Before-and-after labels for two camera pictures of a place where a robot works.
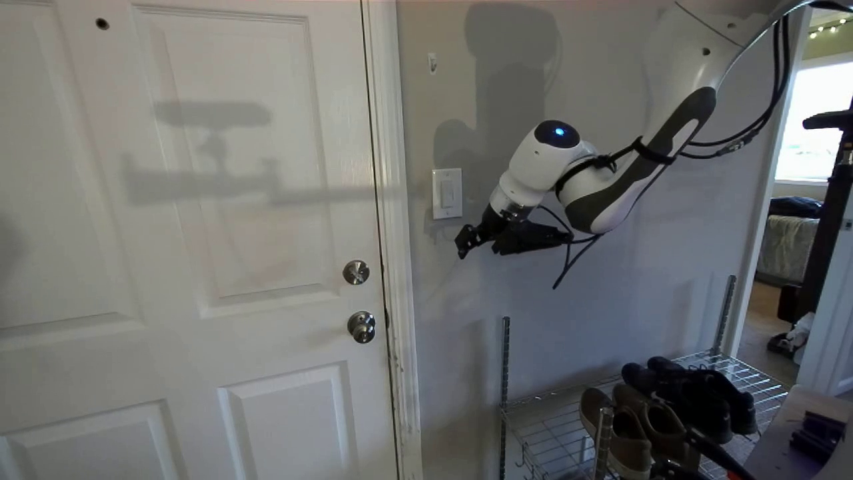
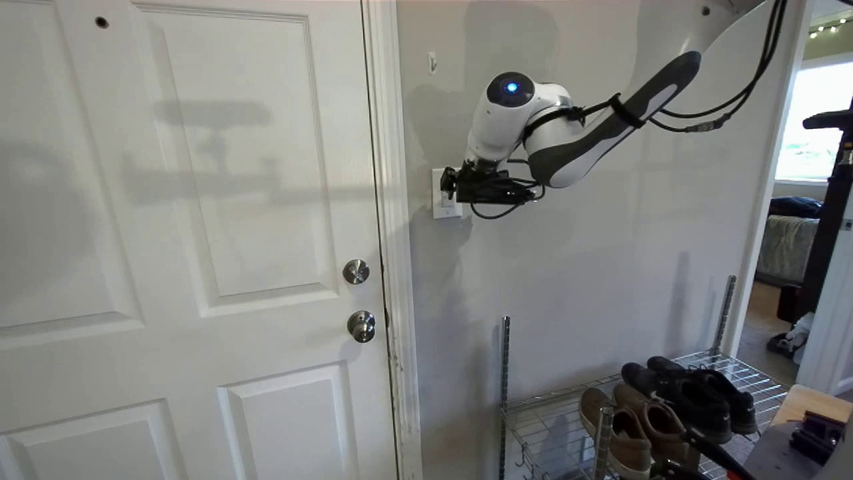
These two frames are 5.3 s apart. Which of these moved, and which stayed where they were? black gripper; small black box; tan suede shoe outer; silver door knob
Moved: black gripper
Stayed: silver door knob; small black box; tan suede shoe outer
